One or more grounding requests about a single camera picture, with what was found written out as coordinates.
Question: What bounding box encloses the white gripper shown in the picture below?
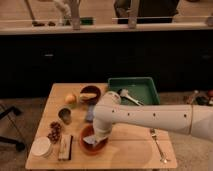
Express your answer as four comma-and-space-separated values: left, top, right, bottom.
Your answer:
93, 122, 109, 142

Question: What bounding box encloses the blue grey towel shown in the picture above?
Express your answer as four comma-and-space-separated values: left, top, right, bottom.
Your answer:
83, 135, 104, 147

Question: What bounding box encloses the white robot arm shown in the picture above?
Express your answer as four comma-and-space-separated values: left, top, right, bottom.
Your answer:
93, 91, 213, 142

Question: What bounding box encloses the red bowl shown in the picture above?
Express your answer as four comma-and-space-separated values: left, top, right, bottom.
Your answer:
78, 125, 108, 156

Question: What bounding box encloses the banana in bowl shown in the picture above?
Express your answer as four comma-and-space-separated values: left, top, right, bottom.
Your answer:
80, 93, 97, 100

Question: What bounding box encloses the dark brown bowl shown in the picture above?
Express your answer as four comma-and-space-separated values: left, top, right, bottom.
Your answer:
80, 85, 101, 105

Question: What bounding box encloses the white serving spoon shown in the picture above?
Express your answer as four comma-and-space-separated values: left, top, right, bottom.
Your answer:
118, 89, 142, 105

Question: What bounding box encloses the dark metal cup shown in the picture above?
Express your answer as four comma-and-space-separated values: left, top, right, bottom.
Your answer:
58, 108, 71, 125

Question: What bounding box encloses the wooden brush block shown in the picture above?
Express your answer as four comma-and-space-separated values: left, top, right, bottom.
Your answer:
58, 134, 73, 161

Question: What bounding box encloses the brown grape bunch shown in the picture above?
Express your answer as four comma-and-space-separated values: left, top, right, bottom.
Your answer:
47, 122, 62, 144

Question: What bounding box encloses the metal fork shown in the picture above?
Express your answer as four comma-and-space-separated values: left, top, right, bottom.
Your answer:
150, 128, 168, 164

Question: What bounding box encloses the green plastic tray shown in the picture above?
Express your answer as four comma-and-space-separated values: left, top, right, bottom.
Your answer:
108, 77, 160, 105

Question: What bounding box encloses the white plate stack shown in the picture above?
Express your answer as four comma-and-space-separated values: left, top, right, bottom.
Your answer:
31, 137, 52, 157

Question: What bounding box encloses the black chair base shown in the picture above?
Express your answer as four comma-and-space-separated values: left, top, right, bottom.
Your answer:
0, 105, 26, 152

